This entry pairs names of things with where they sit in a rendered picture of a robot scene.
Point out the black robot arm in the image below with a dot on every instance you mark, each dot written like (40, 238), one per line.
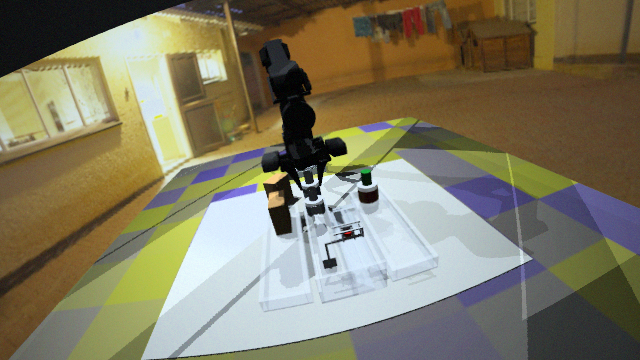
(286, 79)

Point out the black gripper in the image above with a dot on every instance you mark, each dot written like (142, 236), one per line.
(271, 161)

